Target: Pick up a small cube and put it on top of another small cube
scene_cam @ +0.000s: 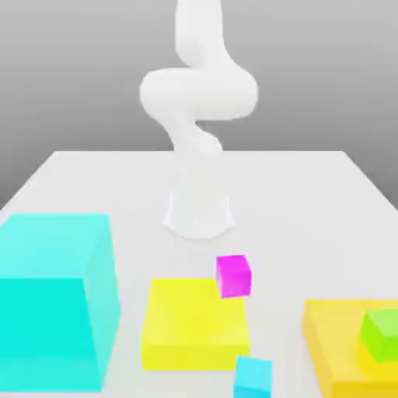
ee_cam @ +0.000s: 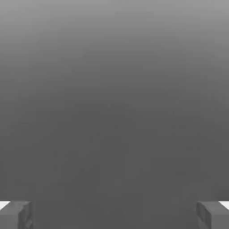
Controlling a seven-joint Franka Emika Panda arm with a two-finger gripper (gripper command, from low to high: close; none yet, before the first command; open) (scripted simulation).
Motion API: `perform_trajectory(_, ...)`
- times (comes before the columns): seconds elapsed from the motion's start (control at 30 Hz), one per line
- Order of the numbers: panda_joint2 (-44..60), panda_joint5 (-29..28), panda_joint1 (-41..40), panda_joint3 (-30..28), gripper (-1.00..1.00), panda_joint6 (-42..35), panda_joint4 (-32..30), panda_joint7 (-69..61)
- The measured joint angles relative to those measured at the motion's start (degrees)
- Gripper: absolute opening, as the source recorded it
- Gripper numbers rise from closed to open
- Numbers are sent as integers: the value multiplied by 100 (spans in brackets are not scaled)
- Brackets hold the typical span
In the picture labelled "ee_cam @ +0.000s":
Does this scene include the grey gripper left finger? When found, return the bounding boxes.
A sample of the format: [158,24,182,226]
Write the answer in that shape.
[0,200,34,229]

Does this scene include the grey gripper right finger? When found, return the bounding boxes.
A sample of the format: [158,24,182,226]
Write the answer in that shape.
[195,200,229,229]

